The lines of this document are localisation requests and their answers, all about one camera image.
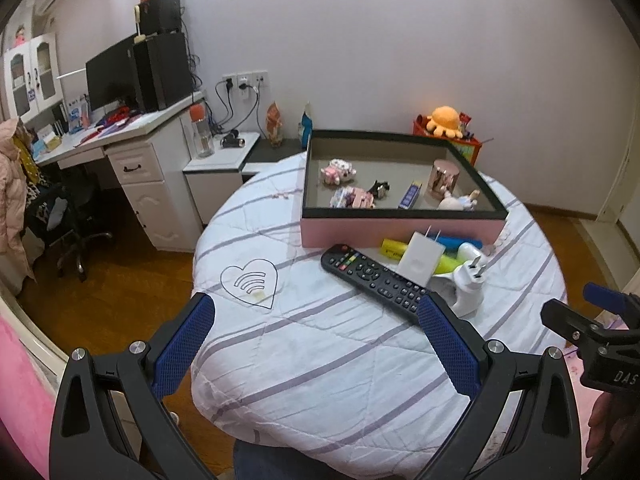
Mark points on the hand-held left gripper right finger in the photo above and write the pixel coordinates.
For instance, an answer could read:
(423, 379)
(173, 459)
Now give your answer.
(447, 342)

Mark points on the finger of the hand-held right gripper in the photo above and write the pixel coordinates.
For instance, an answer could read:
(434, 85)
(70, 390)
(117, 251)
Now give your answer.
(567, 317)
(610, 299)

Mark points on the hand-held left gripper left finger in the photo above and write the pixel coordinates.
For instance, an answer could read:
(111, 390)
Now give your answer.
(182, 340)

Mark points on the white travel plug adapter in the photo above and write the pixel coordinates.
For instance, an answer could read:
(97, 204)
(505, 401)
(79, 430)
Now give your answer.
(467, 285)

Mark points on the white charger block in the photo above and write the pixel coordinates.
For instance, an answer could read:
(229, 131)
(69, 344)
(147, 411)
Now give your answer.
(420, 260)

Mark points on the blue marker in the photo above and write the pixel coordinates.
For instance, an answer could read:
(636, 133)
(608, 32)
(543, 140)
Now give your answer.
(457, 243)

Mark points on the black remote control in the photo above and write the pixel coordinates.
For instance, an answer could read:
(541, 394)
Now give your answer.
(372, 275)

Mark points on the yellow highlighter marker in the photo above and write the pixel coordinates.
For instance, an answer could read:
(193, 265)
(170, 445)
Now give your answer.
(395, 249)

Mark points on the pink storage box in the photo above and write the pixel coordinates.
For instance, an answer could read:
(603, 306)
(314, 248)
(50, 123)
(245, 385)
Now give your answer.
(400, 220)

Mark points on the pink pig doll figurine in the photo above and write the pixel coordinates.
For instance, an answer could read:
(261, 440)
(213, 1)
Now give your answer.
(452, 202)

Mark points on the small blue box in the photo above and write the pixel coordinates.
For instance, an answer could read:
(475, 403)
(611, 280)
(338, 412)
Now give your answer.
(411, 194)

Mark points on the rose gold shiny jar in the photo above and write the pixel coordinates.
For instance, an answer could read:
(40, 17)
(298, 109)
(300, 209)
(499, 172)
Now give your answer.
(442, 177)

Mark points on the black hair clip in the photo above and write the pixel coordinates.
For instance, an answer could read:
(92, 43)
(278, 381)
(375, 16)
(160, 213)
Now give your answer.
(380, 189)

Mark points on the pink building block figure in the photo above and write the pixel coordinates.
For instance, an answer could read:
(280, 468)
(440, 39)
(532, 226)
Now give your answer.
(355, 197)

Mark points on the white pink block cat figure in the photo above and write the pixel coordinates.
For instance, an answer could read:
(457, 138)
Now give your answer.
(337, 170)

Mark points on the person's right hand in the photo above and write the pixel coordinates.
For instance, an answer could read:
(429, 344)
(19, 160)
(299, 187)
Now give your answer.
(612, 435)

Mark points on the white door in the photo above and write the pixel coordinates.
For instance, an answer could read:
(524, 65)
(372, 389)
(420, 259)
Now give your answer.
(622, 160)

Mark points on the person's leg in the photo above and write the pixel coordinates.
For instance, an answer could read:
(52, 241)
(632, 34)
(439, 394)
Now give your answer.
(260, 462)

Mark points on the black office chair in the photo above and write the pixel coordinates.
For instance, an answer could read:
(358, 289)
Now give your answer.
(72, 220)

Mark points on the low white cabinet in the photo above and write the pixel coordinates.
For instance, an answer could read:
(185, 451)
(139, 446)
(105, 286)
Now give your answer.
(215, 180)

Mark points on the white desk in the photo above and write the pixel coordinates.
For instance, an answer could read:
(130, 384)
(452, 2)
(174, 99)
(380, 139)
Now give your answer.
(150, 180)

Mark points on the pink blanket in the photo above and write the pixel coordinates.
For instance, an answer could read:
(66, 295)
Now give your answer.
(20, 400)

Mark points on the red toy box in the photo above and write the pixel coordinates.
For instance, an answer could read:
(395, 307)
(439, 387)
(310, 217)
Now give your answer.
(470, 152)

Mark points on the clear bottle orange cap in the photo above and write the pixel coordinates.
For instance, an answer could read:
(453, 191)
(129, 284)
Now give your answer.
(202, 137)

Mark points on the small black device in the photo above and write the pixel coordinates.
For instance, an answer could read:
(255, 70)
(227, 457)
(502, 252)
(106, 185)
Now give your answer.
(232, 140)

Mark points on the black low bench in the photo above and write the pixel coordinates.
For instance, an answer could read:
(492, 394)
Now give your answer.
(270, 152)

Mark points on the pink puffer coat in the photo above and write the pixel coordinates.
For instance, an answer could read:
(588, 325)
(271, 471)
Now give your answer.
(11, 200)

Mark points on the red snack packet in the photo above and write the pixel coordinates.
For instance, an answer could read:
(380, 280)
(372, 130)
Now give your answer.
(466, 120)

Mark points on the orange octopus plush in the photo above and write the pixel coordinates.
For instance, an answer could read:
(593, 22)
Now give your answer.
(445, 120)

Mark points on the red blue toy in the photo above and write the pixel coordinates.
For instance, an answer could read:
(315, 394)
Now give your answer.
(117, 116)

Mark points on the orange snack bag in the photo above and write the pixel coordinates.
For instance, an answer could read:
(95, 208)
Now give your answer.
(275, 125)

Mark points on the yellow patterned scarf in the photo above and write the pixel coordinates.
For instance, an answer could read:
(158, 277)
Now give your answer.
(26, 160)

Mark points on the blue and white bottle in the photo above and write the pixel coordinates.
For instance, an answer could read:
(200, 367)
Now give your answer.
(306, 127)

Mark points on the blue white box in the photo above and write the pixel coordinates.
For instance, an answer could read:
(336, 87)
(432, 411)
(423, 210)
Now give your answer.
(77, 114)

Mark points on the black computer tower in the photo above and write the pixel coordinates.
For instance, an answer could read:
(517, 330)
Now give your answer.
(162, 72)

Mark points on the black computer monitor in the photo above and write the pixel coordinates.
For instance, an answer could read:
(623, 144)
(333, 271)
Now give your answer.
(107, 80)

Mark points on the white glass door cabinet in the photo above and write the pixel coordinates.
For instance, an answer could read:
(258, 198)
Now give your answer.
(30, 75)

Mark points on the small black speaker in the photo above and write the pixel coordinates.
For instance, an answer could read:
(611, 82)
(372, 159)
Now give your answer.
(160, 15)

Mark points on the small doll figure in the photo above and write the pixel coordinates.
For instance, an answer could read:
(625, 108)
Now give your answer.
(21, 36)

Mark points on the white wall socket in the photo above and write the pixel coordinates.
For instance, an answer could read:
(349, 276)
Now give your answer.
(250, 78)

